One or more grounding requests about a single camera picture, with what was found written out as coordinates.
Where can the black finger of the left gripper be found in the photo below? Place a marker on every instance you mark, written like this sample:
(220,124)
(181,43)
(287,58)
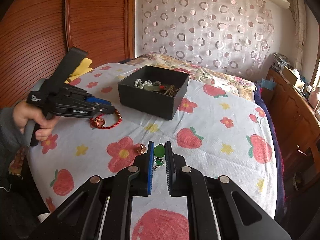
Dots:
(103,109)

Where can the strawberry flower print sheet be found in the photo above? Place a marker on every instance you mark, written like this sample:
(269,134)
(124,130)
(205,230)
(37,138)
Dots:
(94,181)

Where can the cardboard box on cabinet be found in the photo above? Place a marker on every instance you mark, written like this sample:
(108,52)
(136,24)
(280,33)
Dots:
(291,75)

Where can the floral quilt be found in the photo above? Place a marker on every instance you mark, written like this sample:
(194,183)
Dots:
(233,84)

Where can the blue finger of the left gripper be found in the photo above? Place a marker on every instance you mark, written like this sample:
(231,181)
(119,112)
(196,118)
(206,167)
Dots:
(93,101)

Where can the grey left sleeve forearm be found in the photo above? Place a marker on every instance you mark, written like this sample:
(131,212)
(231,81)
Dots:
(12,140)

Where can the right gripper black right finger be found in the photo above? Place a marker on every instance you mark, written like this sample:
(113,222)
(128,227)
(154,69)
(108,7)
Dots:
(171,169)

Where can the pink circle pattern curtain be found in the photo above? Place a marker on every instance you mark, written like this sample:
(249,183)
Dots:
(231,36)

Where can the person's left hand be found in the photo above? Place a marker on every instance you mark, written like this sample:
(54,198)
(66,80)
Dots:
(23,112)

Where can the stack of papers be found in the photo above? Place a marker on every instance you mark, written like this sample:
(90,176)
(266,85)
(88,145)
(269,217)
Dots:
(280,61)

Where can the blue plastic bag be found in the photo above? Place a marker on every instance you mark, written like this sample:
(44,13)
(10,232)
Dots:
(267,84)

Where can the yellow plush toy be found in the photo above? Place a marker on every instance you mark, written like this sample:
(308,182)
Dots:
(83,68)

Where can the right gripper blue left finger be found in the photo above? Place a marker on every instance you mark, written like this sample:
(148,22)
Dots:
(150,154)

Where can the wooden side cabinet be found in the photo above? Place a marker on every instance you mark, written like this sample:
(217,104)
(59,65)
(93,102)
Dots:
(297,128)

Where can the brown wooden wardrobe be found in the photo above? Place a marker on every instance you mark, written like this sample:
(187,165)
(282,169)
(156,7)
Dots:
(37,34)

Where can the black jewelry box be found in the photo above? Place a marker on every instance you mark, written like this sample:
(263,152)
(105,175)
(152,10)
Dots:
(149,101)

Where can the pale green jade bangle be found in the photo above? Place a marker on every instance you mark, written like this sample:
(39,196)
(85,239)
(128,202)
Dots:
(155,88)

